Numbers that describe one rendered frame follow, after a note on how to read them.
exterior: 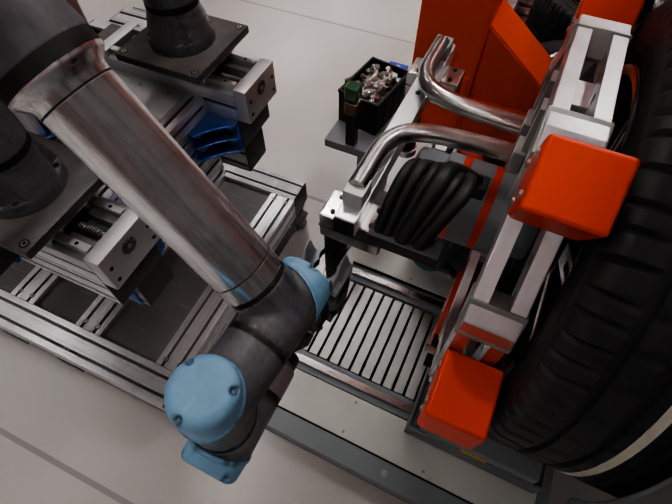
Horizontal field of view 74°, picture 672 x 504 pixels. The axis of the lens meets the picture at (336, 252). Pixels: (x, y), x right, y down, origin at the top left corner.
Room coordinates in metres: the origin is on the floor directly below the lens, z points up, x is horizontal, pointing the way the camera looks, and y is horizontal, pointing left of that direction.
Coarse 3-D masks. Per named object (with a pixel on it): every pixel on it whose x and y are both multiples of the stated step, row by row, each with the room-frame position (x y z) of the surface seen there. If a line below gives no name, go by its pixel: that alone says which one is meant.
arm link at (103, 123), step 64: (0, 0) 0.32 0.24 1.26; (64, 0) 0.37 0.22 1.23; (0, 64) 0.30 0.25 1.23; (64, 64) 0.31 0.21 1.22; (64, 128) 0.29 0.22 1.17; (128, 128) 0.30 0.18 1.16; (128, 192) 0.26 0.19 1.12; (192, 192) 0.27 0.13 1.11; (192, 256) 0.24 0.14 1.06; (256, 256) 0.25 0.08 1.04; (256, 320) 0.20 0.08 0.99
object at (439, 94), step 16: (432, 48) 0.65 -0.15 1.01; (448, 48) 0.66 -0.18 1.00; (432, 64) 0.61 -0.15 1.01; (432, 80) 0.57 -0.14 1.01; (432, 96) 0.55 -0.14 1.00; (448, 96) 0.54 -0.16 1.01; (464, 96) 0.53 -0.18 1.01; (544, 96) 0.47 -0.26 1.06; (464, 112) 0.51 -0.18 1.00; (480, 112) 0.50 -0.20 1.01; (496, 112) 0.50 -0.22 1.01; (528, 112) 0.49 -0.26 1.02; (512, 128) 0.48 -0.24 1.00; (528, 128) 0.47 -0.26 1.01
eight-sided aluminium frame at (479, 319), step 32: (576, 32) 0.51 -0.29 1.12; (608, 32) 0.51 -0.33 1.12; (576, 64) 0.45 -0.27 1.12; (608, 64) 0.45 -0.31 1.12; (608, 96) 0.40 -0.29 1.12; (544, 128) 0.35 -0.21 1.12; (576, 128) 0.35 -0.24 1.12; (608, 128) 0.35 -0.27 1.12; (512, 224) 0.28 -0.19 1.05; (480, 256) 0.52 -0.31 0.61; (544, 256) 0.25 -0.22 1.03; (480, 288) 0.24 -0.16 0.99; (448, 320) 0.36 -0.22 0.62; (480, 320) 0.21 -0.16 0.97; (512, 320) 0.20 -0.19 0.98; (480, 352) 0.21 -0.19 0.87
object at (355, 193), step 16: (544, 112) 0.42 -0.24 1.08; (400, 128) 0.47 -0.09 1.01; (416, 128) 0.47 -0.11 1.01; (432, 128) 0.47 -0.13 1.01; (448, 128) 0.47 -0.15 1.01; (384, 144) 0.44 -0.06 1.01; (400, 144) 0.46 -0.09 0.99; (448, 144) 0.45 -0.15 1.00; (464, 144) 0.45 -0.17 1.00; (480, 144) 0.44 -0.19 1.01; (496, 144) 0.44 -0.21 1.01; (512, 144) 0.44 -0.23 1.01; (528, 144) 0.42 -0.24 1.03; (368, 160) 0.41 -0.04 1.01; (512, 160) 0.42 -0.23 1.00; (352, 176) 0.38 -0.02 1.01; (368, 176) 0.38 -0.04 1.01; (352, 192) 0.36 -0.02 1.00; (368, 192) 0.37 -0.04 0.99
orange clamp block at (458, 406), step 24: (456, 360) 0.19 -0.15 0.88; (432, 384) 0.17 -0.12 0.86; (456, 384) 0.16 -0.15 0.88; (480, 384) 0.16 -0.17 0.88; (432, 408) 0.13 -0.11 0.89; (456, 408) 0.13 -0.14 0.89; (480, 408) 0.13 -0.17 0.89; (432, 432) 0.12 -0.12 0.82; (456, 432) 0.11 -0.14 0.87; (480, 432) 0.11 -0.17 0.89
